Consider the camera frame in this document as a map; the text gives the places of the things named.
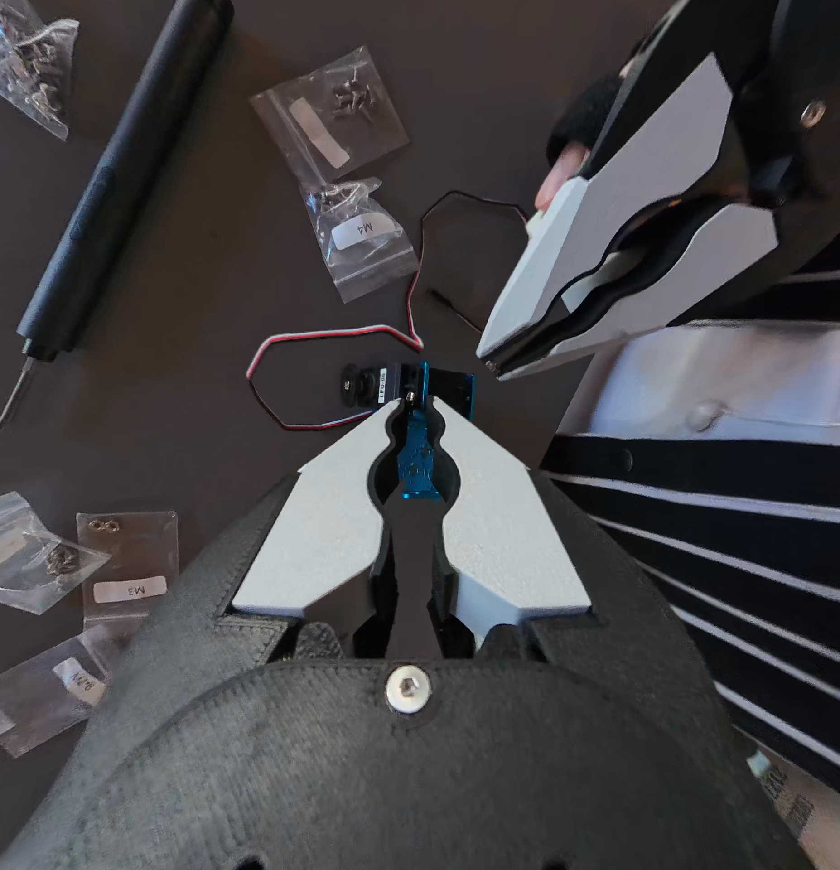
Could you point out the clear zip bag of screws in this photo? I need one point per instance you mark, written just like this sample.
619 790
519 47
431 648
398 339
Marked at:
325 129
32 564
362 234
39 700
32 61

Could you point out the blue bracket servo motor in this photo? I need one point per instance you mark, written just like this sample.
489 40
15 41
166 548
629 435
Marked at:
416 469

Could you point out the black servo motor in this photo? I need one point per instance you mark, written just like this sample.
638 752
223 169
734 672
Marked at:
389 387

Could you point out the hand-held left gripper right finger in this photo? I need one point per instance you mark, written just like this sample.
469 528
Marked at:
508 544

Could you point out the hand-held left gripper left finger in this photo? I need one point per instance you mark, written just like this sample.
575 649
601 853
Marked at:
311 537

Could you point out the person's striped black cardigan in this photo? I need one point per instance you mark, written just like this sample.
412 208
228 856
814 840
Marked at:
732 476

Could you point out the dark desk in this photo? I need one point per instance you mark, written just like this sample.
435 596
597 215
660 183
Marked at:
189 238

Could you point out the black electric screwdriver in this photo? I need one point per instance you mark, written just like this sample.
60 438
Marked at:
114 177

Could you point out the clear zip bag of washers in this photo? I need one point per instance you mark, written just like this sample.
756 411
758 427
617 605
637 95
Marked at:
131 588

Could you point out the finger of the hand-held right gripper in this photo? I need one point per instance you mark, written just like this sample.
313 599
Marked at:
692 272
597 224

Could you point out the person's right hand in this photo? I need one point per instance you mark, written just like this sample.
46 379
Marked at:
559 178

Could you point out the person's white shirt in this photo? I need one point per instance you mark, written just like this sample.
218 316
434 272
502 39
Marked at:
766 380

